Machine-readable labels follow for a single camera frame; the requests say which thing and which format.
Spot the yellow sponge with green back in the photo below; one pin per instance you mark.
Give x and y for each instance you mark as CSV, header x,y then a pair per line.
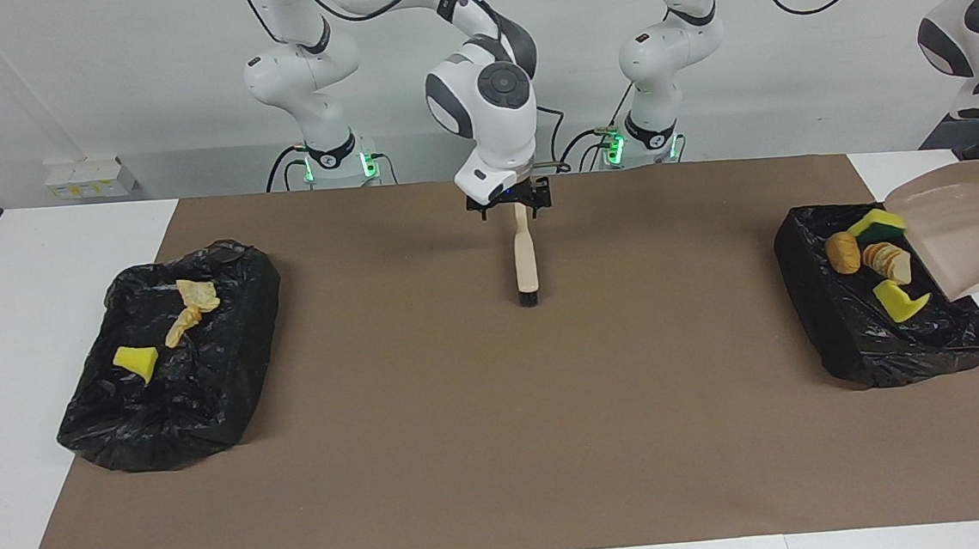
x,y
874,224

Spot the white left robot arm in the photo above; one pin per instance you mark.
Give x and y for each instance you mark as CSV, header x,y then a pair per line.
x,y
672,46

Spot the white wall outlet box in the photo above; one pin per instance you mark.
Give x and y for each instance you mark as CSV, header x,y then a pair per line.
x,y
91,177

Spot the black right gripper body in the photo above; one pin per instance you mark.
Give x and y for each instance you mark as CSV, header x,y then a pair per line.
x,y
535,189

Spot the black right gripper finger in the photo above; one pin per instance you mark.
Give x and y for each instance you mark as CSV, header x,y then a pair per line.
x,y
535,209
513,210

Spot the dark background panel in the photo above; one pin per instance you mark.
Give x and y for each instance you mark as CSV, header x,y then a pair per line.
x,y
938,138

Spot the black bag lined bin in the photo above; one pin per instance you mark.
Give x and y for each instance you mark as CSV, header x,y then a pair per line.
x,y
163,418
855,326

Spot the striped orange croissant roll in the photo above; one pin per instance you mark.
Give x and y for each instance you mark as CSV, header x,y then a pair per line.
x,y
887,264

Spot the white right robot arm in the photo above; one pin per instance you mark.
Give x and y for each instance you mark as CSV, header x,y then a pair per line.
x,y
488,128

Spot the brown paper table mat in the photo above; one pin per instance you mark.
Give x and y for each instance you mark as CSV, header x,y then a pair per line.
x,y
501,437

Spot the striped orange bread slice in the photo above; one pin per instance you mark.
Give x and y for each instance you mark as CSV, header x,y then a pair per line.
x,y
198,293

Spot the small yellow sponge chunk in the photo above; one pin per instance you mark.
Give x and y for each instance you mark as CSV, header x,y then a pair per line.
x,y
135,361

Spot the pale torn bread piece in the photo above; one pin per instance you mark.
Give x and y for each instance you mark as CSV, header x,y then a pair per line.
x,y
179,329

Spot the notched yellow sponge piece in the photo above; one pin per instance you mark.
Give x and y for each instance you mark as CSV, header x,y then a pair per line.
x,y
898,302

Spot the brown bread roll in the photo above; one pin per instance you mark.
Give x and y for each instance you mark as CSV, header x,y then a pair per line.
x,y
843,254

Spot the beige plastic dustpan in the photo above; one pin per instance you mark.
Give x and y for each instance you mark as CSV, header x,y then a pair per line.
x,y
978,232

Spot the beige hand brush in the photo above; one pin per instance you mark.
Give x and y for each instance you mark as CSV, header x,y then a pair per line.
x,y
526,263

